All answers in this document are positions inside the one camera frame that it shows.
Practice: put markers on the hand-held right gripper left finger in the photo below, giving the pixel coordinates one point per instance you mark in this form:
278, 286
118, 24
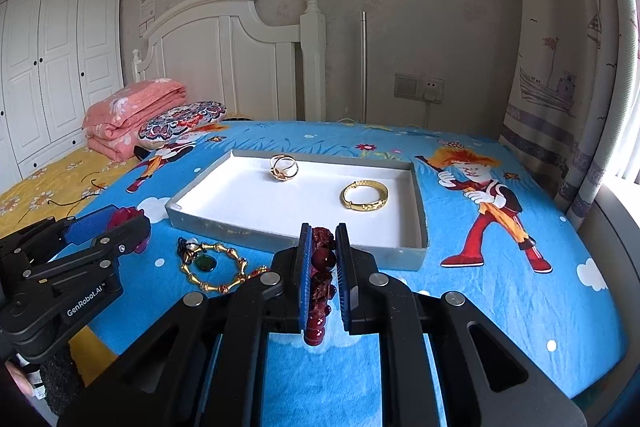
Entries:
306, 279

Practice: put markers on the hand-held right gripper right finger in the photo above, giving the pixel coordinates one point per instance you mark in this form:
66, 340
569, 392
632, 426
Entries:
343, 279

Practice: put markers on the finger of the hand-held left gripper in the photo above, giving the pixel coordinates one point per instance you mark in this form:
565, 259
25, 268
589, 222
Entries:
90, 227
107, 249

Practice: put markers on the red rose brooch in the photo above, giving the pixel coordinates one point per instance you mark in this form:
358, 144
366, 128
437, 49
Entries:
125, 218

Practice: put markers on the grey shallow box tray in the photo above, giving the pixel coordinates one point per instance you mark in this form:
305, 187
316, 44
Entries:
250, 202

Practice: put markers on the green beetle brooch with pearl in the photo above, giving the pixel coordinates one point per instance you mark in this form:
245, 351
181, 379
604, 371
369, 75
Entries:
205, 263

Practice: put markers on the person's left hand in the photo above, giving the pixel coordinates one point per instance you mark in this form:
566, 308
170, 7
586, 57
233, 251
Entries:
16, 377

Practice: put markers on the yellow floral bed sheet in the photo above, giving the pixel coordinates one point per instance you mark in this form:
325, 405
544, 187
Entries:
45, 192

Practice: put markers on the gold bangle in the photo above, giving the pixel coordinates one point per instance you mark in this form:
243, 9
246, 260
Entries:
365, 206

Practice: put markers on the gold interlocked rings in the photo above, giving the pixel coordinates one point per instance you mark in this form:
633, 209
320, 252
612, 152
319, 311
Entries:
276, 172

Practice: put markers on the folded pink floral quilt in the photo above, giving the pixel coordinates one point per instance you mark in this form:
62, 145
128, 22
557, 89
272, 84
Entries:
130, 107

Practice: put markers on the mandala patterned pillow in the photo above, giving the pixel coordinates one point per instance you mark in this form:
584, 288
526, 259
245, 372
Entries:
180, 119

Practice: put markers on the blue cartoon printed blanket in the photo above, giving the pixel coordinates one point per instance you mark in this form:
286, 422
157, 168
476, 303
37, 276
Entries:
500, 287

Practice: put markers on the white wardrobe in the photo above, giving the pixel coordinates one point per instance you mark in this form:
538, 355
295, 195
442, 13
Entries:
55, 57

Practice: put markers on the white charger plug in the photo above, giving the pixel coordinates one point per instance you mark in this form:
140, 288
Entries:
434, 95

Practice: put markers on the silver metal pole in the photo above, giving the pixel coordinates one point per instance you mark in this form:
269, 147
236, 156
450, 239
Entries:
364, 67

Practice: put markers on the white wooden headboard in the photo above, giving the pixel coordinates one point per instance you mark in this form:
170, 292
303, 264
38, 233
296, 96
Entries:
235, 57

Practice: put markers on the ship printed curtain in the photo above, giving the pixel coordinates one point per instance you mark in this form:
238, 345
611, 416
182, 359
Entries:
560, 57

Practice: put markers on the grey wall switch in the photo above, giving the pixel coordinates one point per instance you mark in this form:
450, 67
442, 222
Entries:
409, 86

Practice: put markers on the white wall socket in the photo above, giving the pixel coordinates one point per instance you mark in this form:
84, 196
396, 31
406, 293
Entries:
434, 82

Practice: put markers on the paper notice on wall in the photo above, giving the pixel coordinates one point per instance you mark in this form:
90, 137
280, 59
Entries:
147, 14

